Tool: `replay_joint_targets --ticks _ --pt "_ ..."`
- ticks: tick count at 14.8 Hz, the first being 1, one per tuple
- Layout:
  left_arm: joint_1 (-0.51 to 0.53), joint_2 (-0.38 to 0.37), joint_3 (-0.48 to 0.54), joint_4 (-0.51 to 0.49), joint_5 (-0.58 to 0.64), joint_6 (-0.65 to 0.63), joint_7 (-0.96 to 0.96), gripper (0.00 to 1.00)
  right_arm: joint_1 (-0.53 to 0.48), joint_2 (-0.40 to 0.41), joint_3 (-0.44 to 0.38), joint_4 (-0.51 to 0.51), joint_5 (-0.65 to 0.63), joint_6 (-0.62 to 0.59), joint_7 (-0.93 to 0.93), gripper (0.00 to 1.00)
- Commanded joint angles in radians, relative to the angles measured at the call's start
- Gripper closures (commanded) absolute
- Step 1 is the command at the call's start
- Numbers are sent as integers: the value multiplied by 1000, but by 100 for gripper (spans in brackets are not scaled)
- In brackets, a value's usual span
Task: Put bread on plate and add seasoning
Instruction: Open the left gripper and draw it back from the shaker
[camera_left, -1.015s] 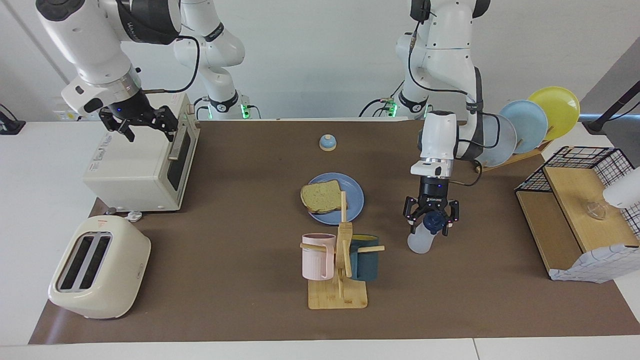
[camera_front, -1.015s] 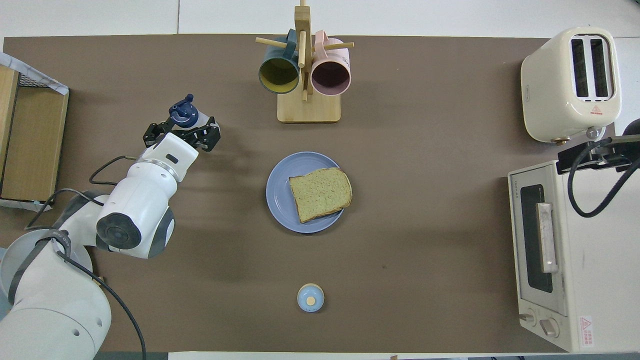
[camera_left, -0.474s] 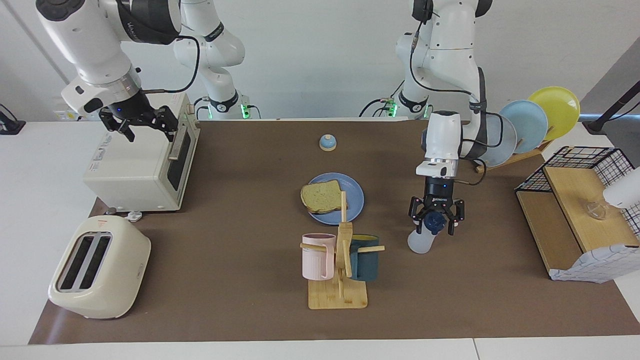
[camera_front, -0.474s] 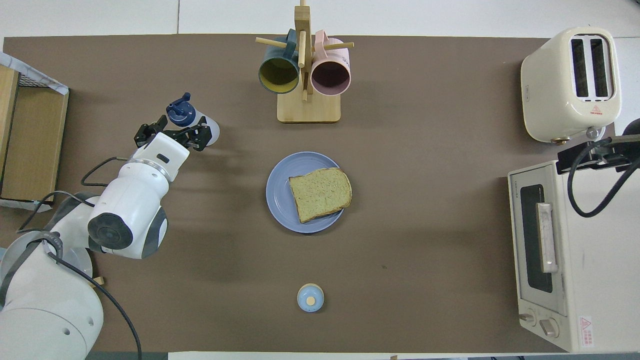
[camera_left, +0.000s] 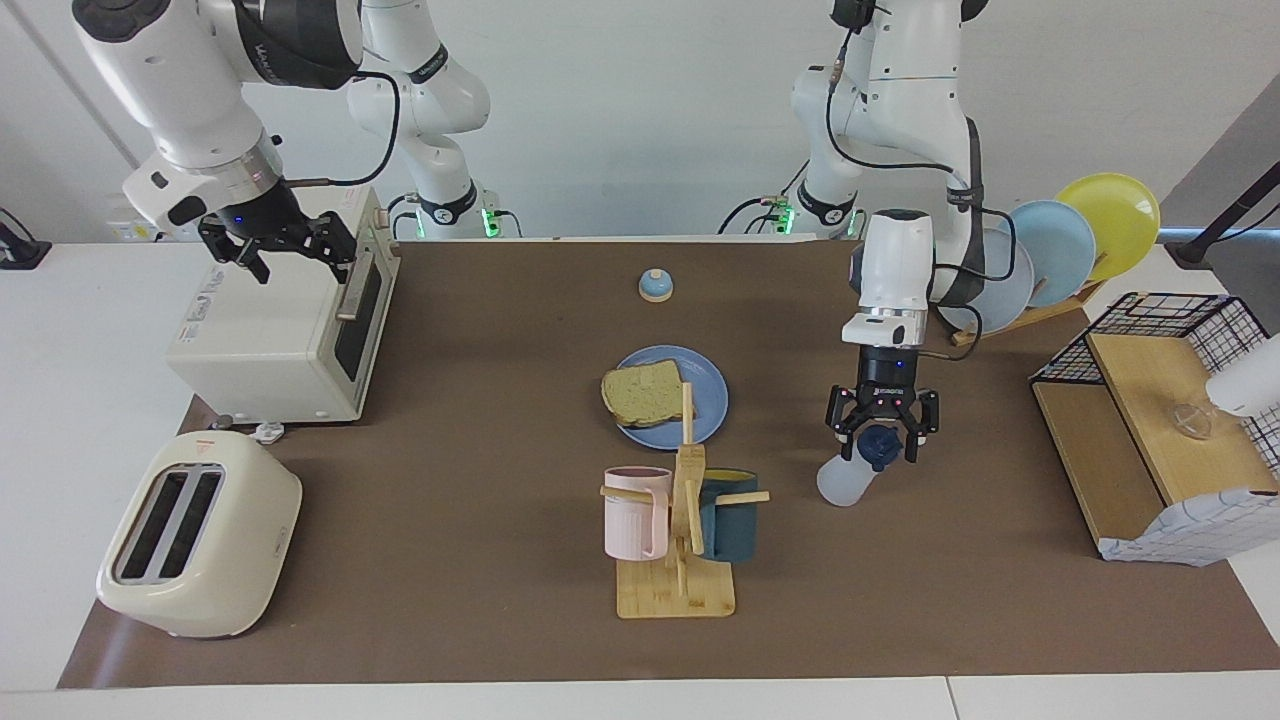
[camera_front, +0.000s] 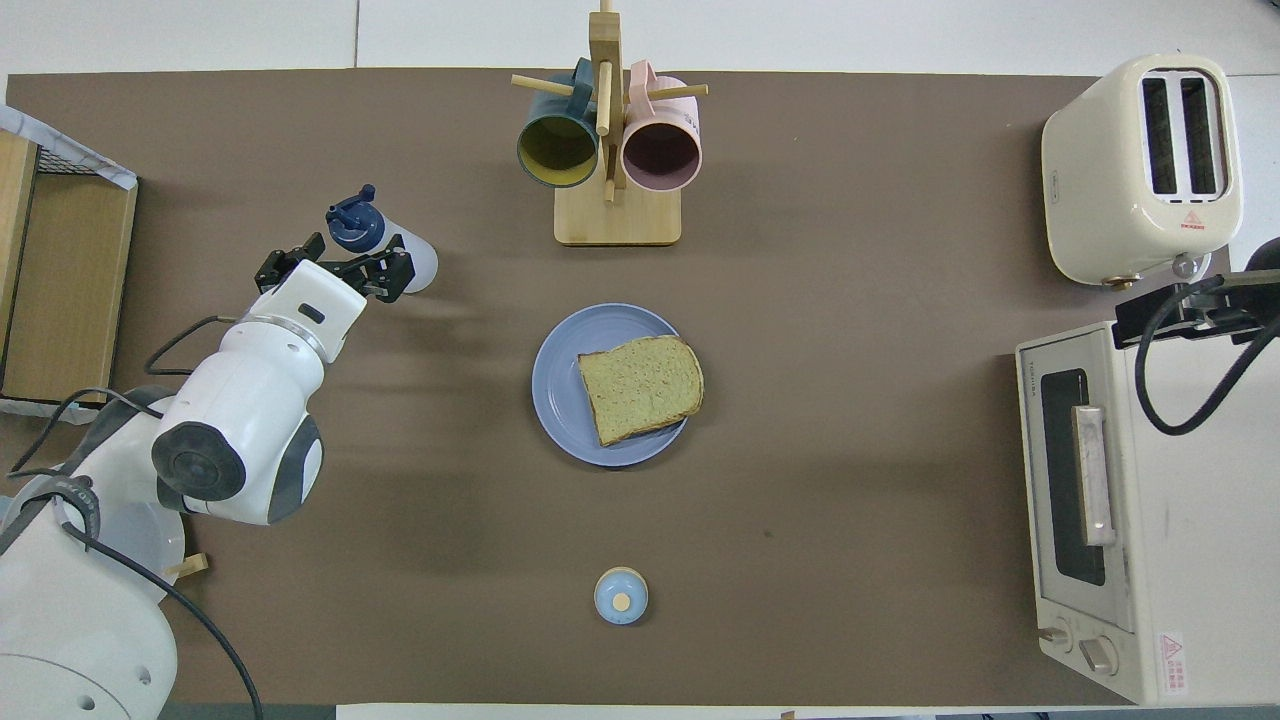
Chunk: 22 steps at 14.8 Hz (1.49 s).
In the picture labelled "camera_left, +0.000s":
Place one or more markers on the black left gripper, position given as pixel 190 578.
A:
pixel 885 372

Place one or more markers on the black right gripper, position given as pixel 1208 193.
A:
pixel 262 215

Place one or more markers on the translucent squeeze bottle blue cap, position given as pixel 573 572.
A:
pixel 840 485

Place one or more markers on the toasted bread slice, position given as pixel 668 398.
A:
pixel 645 395

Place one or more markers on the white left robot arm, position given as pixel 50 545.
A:
pixel 895 265

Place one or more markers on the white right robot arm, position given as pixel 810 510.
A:
pixel 170 80

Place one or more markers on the grey-blue plate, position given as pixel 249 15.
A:
pixel 1015 300

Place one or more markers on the blue round plate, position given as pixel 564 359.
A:
pixel 705 400

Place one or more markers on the wooden plate rack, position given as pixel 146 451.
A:
pixel 1040 312

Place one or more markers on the light blue plate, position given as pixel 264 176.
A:
pixel 1060 250

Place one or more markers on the yellow plate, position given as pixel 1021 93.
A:
pixel 1115 220

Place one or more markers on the white toaster oven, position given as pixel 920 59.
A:
pixel 260 360

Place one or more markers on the dark teal mug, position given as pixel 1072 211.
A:
pixel 730 530

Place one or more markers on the wooden stepped shelf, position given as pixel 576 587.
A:
pixel 1150 400

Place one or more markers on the pink ribbed mug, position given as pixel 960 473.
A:
pixel 630 520

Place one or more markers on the wooden mug tree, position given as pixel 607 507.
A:
pixel 675 595

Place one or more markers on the cream two-slot toaster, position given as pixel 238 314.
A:
pixel 240 540

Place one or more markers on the small clear glass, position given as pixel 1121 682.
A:
pixel 1195 420

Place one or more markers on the white grid-pattern cloth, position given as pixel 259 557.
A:
pixel 1190 530

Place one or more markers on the brown table mat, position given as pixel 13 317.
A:
pixel 480 500

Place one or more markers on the white cylindrical object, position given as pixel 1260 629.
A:
pixel 1250 385

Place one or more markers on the white wall socket box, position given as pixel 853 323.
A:
pixel 114 228

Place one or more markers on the black camera stand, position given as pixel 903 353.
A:
pixel 1190 250

